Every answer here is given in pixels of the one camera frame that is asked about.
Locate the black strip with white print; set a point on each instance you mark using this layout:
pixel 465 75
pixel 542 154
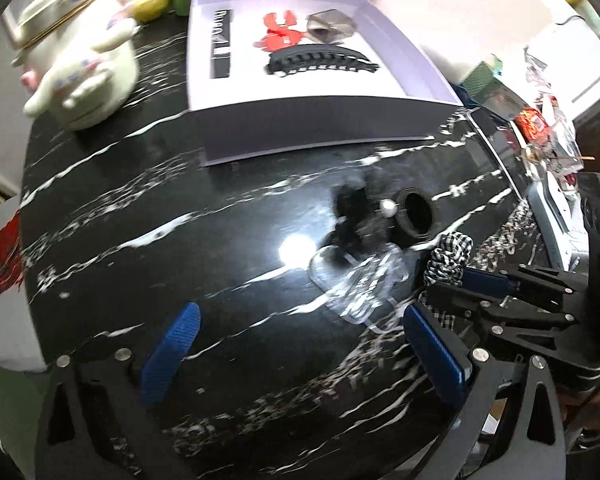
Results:
pixel 221 40

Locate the brown translucent hair clip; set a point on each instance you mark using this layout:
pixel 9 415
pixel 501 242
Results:
pixel 330 27

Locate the red snack packet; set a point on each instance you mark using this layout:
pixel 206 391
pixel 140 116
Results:
pixel 532 125

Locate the black white checkered scrunchie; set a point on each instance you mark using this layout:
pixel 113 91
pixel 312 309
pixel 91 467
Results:
pixel 447 255

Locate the clear hair clip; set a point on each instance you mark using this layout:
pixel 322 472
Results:
pixel 360 285

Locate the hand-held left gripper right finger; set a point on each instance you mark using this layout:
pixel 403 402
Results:
pixel 432 355

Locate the white power strip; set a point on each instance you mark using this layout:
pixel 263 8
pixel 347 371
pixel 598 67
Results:
pixel 550 220

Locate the cream character kettle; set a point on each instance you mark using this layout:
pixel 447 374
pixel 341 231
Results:
pixel 90 85

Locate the black claw hair clip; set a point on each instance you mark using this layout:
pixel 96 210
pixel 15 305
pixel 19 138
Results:
pixel 320 60

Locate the green white medicine box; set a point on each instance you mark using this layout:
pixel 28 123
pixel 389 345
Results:
pixel 485 80

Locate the lavender gift box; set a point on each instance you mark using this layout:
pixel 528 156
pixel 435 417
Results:
pixel 300 125

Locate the white foam board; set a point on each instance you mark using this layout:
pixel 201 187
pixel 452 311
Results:
pixel 455 10

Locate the black bow pearl hair clip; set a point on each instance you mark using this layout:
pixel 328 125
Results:
pixel 350 220

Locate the black smartphone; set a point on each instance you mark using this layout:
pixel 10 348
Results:
pixel 500 150

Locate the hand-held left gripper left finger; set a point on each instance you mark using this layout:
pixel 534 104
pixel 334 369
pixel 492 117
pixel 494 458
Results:
pixel 172 355

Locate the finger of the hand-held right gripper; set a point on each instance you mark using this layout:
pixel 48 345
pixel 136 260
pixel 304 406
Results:
pixel 487 281
pixel 505 310

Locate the yellow lemon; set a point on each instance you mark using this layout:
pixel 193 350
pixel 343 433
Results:
pixel 150 5

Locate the red hair clip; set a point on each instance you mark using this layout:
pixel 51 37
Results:
pixel 280 35

